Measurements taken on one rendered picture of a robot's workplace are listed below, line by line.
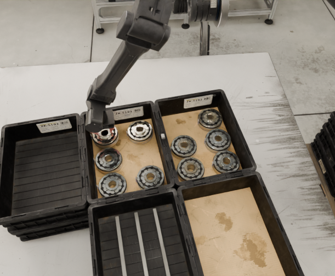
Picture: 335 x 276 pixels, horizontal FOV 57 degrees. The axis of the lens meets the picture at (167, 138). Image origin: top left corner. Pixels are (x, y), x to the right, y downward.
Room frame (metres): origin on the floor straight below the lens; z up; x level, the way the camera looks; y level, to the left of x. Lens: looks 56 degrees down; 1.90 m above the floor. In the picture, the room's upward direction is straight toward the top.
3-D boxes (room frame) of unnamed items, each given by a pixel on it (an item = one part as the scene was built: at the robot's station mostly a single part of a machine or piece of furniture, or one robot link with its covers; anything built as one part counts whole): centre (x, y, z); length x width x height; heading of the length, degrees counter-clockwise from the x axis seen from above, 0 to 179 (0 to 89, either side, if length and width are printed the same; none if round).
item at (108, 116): (0.71, 0.25, 1.00); 0.10 x 0.07 x 0.07; 102
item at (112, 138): (0.71, 0.25, 0.88); 0.10 x 0.10 x 0.01
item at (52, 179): (0.55, 0.45, 0.87); 0.40 x 0.30 x 0.11; 12
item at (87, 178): (0.62, 0.16, 0.92); 0.40 x 0.30 x 0.02; 12
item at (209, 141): (0.70, -0.21, 0.86); 0.10 x 0.10 x 0.01
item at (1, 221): (0.55, 0.45, 0.92); 0.40 x 0.30 x 0.02; 12
